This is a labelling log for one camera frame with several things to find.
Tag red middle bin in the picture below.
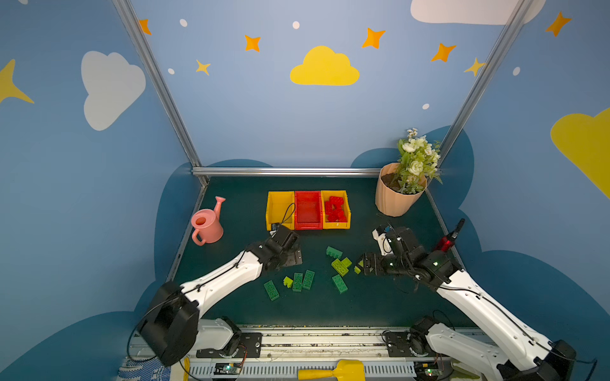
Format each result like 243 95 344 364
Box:
295 190 323 230

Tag left yellow bin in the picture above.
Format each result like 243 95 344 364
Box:
265 191 295 231

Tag beige ribbed flower pot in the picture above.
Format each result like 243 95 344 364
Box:
375 163 427 217

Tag red long lego brick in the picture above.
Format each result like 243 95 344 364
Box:
324 201 341 214

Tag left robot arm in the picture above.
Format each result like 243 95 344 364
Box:
136 225 303 367

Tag white artificial flower plant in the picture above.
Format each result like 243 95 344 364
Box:
391 128 442 195

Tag right circuit board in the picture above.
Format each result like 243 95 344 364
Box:
414 362 443 381

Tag yellow toy shovel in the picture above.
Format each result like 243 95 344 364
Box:
297 360 365 381

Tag pink watering can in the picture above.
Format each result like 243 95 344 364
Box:
191 196 226 246

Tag dark green lego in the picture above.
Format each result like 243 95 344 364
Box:
264 280 280 301
292 272 303 292
331 275 348 294
302 270 315 290
326 246 342 260

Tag right yellow bin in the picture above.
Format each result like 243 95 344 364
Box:
321 190 351 230

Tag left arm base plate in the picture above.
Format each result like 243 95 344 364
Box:
195 332 263 359

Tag blue white woven cloth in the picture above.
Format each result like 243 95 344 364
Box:
116 358 171 381

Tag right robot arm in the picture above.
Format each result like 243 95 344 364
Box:
362 225 577 380

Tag circuit board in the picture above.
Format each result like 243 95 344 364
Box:
414 362 443 381
214 363 242 376

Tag dark green lego top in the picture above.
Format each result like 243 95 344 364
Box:
326 246 342 260

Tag dark green lego tilted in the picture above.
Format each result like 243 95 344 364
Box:
302 270 315 290

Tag dark green lego upright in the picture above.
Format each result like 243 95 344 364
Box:
292 272 303 292

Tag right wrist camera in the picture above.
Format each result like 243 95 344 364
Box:
373 226 393 256

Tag aluminium back rail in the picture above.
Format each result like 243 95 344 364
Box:
192 167 381 178

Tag red lego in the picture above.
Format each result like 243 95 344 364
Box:
326 209 347 223

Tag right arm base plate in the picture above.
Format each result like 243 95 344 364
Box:
381 330 430 357

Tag small lime lego left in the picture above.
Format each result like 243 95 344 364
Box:
283 276 294 288

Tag lime long lego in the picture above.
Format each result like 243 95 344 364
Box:
331 259 349 277

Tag left circuit board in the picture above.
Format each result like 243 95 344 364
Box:
214 363 242 376

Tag yellow bin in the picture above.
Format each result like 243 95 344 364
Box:
321 190 351 230
265 191 295 231

